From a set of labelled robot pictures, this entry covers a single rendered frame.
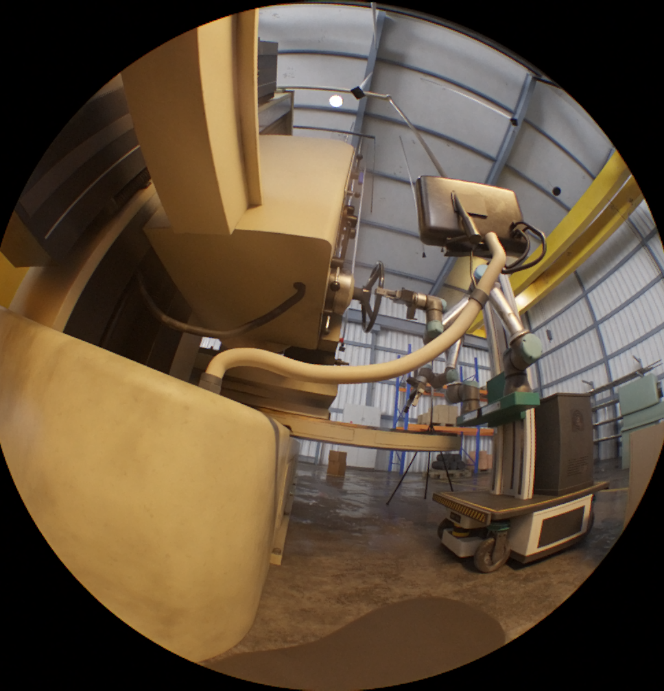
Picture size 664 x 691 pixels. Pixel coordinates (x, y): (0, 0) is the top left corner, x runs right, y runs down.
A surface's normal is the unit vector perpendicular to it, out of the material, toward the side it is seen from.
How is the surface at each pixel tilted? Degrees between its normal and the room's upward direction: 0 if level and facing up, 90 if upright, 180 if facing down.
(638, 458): 90
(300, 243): 180
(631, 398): 90
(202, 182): 180
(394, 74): 169
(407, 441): 90
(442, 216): 110
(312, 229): 90
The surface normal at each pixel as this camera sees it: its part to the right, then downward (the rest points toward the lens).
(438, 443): 0.11, -0.40
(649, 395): -0.98, -0.18
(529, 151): -0.12, 0.81
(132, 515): 0.60, -0.25
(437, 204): -0.18, -0.10
